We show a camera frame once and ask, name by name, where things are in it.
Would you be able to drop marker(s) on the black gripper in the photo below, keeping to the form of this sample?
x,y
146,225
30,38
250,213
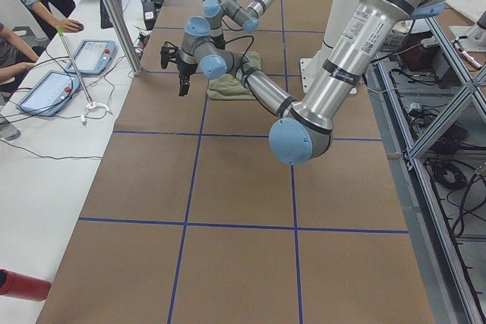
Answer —
x,y
185,69

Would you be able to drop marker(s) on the olive green long-sleeve shirt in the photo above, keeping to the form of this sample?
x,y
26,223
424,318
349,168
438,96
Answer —
x,y
228,88

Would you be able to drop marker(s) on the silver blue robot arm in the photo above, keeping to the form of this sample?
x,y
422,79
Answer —
x,y
247,17
304,128

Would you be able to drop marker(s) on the far blue teach pendant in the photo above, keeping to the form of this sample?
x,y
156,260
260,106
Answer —
x,y
93,56

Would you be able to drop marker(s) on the blue teach pendant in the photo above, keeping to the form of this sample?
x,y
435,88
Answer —
x,y
50,94
93,56

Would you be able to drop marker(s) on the metal reacher grabber stick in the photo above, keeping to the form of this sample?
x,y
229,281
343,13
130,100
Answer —
x,y
91,104

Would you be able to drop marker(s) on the near blue teach pendant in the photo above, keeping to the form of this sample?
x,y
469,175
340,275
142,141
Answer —
x,y
50,94

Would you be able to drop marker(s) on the seated person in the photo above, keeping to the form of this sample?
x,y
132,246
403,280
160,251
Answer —
x,y
17,58

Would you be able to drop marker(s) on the red bottle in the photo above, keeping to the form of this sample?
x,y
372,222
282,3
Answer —
x,y
24,287

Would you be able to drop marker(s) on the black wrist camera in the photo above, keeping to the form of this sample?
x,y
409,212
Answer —
x,y
168,54

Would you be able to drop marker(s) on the aluminium frame post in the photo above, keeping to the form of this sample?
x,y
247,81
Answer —
x,y
123,35

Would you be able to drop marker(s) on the white pedestal column with base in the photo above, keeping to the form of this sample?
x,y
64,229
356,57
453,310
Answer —
x,y
340,14

